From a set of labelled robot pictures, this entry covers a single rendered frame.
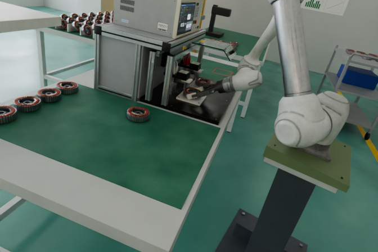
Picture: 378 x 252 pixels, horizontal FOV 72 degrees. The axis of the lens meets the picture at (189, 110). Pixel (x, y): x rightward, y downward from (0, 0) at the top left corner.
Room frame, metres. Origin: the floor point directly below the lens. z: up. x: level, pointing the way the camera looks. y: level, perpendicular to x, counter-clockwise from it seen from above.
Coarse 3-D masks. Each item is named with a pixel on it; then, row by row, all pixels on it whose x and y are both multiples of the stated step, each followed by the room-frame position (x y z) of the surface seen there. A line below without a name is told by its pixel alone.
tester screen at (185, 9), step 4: (184, 4) 1.50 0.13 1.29; (188, 4) 1.56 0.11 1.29; (192, 4) 1.63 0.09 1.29; (184, 8) 1.51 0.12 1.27; (188, 8) 1.58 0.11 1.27; (192, 8) 1.65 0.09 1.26; (180, 12) 1.45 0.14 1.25; (184, 12) 1.52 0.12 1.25; (188, 12) 1.59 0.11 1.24; (192, 12) 1.66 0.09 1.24; (180, 16) 1.46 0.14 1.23; (184, 16) 1.53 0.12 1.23; (180, 20) 1.47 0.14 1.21; (184, 20) 1.54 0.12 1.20; (188, 20) 1.61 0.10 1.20; (180, 24) 1.47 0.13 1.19; (184, 24) 1.55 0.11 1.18; (180, 28) 1.48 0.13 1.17; (180, 32) 1.49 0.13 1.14
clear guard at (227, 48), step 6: (192, 42) 1.68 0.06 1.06; (198, 42) 1.71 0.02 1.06; (204, 42) 1.75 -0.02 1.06; (210, 42) 1.79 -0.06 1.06; (216, 42) 1.82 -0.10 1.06; (222, 42) 1.87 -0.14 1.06; (216, 48) 1.64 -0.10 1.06; (222, 48) 1.66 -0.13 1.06; (228, 48) 1.75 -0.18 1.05; (228, 54) 1.67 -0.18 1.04; (234, 54) 1.79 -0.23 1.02
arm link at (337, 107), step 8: (320, 96) 1.09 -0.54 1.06; (328, 96) 1.07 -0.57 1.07; (336, 96) 1.07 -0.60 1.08; (328, 104) 1.04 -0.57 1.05; (336, 104) 1.03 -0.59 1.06; (344, 104) 1.04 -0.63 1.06; (328, 112) 1.01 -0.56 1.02; (336, 112) 1.02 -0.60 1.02; (344, 112) 1.02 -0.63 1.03; (336, 120) 1.00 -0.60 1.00; (344, 120) 1.03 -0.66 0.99; (336, 128) 1.01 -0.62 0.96; (328, 136) 1.00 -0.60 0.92; (336, 136) 1.06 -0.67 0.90; (320, 144) 1.03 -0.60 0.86; (328, 144) 1.04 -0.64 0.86
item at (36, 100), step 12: (60, 84) 1.29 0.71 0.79; (72, 84) 1.34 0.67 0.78; (24, 96) 1.09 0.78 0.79; (48, 96) 1.14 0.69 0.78; (60, 96) 1.19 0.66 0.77; (0, 108) 0.96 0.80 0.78; (12, 108) 0.97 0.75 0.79; (24, 108) 1.01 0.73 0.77; (36, 108) 1.04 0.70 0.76; (0, 120) 0.89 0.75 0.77; (12, 120) 0.92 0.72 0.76
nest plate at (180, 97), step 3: (180, 93) 1.49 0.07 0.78; (177, 96) 1.44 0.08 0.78; (180, 96) 1.45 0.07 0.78; (183, 96) 1.46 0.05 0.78; (204, 96) 1.52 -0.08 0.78; (177, 99) 1.43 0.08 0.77; (180, 99) 1.42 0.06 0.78; (183, 99) 1.42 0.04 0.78; (186, 99) 1.43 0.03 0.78; (189, 99) 1.43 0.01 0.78; (198, 99) 1.46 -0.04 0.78; (201, 99) 1.47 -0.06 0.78; (204, 99) 1.49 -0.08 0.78; (189, 102) 1.41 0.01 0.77; (192, 102) 1.40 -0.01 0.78; (195, 102) 1.40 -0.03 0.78; (198, 102) 1.41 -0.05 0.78; (201, 102) 1.43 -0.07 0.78; (198, 105) 1.39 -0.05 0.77
